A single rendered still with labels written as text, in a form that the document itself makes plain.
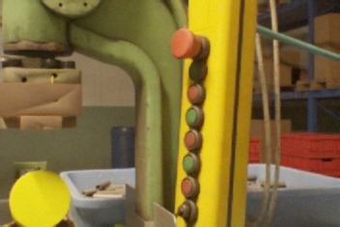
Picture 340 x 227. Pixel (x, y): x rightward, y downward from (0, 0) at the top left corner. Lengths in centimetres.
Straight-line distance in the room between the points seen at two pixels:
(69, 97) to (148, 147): 13
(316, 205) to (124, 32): 55
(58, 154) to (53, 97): 835
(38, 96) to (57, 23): 10
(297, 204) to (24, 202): 56
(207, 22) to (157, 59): 8
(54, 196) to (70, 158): 834
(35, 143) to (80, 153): 84
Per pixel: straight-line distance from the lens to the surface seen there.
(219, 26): 60
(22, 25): 60
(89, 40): 61
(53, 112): 55
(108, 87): 899
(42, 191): 58
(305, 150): 436
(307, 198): 97
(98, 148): 897
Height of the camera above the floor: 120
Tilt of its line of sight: level
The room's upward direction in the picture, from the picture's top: straight up
